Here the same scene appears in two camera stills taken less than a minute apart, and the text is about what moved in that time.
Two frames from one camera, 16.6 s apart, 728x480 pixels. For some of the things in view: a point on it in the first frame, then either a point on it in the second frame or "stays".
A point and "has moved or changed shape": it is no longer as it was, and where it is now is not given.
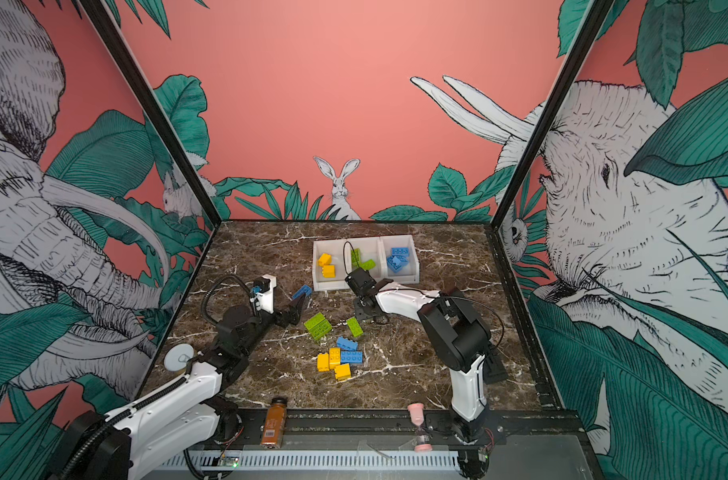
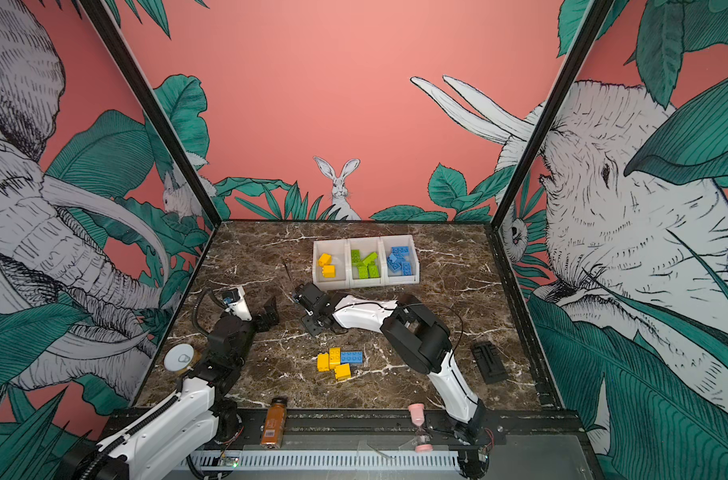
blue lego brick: x=400 y=253 stays
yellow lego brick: x=329 y=271 stays
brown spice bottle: x=274 y=426 stays
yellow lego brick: x=334 y=358 stays
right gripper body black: x=361 y=310 to x=313 y=323
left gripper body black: x=283 y=321 to x=264 y=325
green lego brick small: x=355 y=327 has moved or changed shape
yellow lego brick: x=324 y=259 stays
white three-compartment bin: x=391 y=257 stays
